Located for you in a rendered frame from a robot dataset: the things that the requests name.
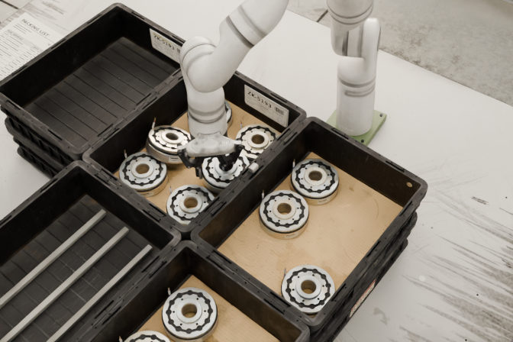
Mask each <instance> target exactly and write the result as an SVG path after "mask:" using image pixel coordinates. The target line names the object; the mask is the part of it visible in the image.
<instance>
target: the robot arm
mask: <svg viewBox="0 0 513 342"><path fill-rule="evenodd" d="M326 2H327V9H328V13H329V16H330V20H331V46H332V49H333V51H334V52H335V53H336V54H337V55H339V56H343V58H342V59H341V60H340V61H339V63H338V65H337V111H336V124H337V127H338V129H339V130H340V131H342V132H344V133H345V134H347V135H351V136H358V135H362V134H365V133H366V132H368V131H369V130H370V128H371V127H372V125H373V114H374V104H375V94H376V91H375V88H376V65H377V56H378V52H379V43H380V36H381V26H380V22H379V20H378V18H374V17H370V15H371V14H372V12H373V7H374V0H326ZM288 3H289V0H245V1H244V2H243V3H241V4H240V5H239V6H238V7H237V8H236V9H234V10H233V11H232V12H231V13H230V14H229V15H228V16H227V17H226V18H225V19H224V20H223V21H222V22H221V23H220V26H219V32H220V42H219V44H218V45H217V46H215V44H214V43H213V42H212V41H211V40H210V39H208V38H207V37H203V36H195V37H191V38H189V39H188V40H187V41H186V42H185V43H184V44H183V45H182V48H181V50H180V53H179V63H180V67H181V70H182V76H183V79H184V82H185V85H186V91H187V99H188V108H189V117H188V119H189V133H190V141H189V142H188V143H187V144H185V145H182V144H181V143H178V144H177V145H176V146H177V155H178V156H179V158H180V159H181V161H182V162H183V163H184V165H185V166H186V168H188V169H190V168H192V167H194V168H195V175H196V177H199V179H202V164H203V163H204V160H205V159H207V158H210V157H213V158H215V157H217V158H218V161H219V163H221V170H223V171H227V165H228V164H235V163H236V162H237V159H238V157H239V156H240V153H241V151H242V149H243V144H242V139H241V138H237V139H236V140H232V139H230V138H229V137H228V136H227V114H226V111H225V103H224V90H223V88H222V86H224V85H225V84H226V83H227V82H228V80H229V79H230V78H231V77H232V76H233V74H234V73H235V71H236V70H237V68H238V66H239V65H240V64H241V63H242V61H243V60H244V58H245V56H246V55H247V53H248V52H249V51H250V50H251V49H252V48H253V47H255V45H257V44H258V43H259V42H260V41H261V40H262V39H263V38H264V37H266V36H267V35H268V34H269V33H270V32H271V31H272V30H273V29H274V28H275V27H276V26H277V25H278V23H279V22H280V21H281V19H282V17H283V15H284V13H285V11H286V8H287V5H288ZM228 153H229V155H227V156H226V154H228ZM191 156H193V157H194V158H195V159H193V158H191Z"/></svg>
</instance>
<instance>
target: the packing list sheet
mask: <svg viewBox="0 0 513 342"><path fill-rule="evenodd" d="M63 37H64V36H63V35H62V34H59V33H58V32H56V31H55V30H53V29H51V28H50V27H48V26H46V25H45V24H43V23H41V22H39V21H38V20H37V19H35V18H33V17H31V16H30V15H29V14H28V13H26V12H25V13H23V14H22V15H21V16H20V17H19V18H15V19H14V20H13V21H12V22H10V23H9V24H8V25H7V26H5V27H4V28H2V29H1V30H0V81H1V80H2V79H4V78H5V77H6V76H8V75H10V74H11V73H13V72H14V71H15V70H16V69H18V68H20V67H21V66H23V65H24V64H25V63H27V62H28V61H30V60H32V59H33V58H35V56H37V55H38V54H40V53H42V52H43V51H45V50H46V49H47V48H48V47H50V46H52V45H53V44H55V43H56V42H57V41H59V40H60V39H62V38H63Z"/></svg>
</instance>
